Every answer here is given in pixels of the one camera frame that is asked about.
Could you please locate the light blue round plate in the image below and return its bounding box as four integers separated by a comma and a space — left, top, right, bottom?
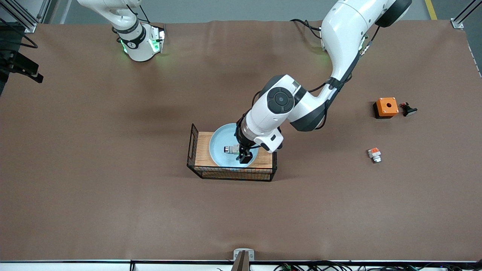
209, 123, 259, 168

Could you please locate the black button head part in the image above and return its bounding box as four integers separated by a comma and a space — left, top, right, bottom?
400, 102, 418, 117

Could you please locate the wooden board basket bottom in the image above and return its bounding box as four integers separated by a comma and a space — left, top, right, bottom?
194, 132, 273, 169

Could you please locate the brown table cover sheet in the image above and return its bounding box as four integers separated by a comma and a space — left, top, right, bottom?
0, 19, 482, 262

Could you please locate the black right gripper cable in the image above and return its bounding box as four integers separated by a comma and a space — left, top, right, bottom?
0, 17, 39, 49

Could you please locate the black wire basket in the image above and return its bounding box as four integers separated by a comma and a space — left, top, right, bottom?
186, 123, 278, 182

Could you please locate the aluminium frame post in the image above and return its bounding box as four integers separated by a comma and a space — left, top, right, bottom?
451, 0, 482, 30
0, 0, 52, 33

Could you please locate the grey metal camera bracket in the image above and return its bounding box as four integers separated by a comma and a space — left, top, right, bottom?
233, 248, 255, 261

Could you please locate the brown camera pole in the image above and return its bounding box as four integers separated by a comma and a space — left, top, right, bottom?
230, 251, 250, 271

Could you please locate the black cable at arm base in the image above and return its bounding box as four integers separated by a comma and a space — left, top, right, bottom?
290, 19, 323, 39

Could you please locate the orange button enclosure box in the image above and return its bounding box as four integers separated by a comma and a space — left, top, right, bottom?
374, 97, 400, 119

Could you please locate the black cable bundle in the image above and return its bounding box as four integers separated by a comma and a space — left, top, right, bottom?
273, 261, 482, 271

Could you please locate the white table edge rail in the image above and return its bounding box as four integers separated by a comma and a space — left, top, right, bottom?
0, 260, 482, 271

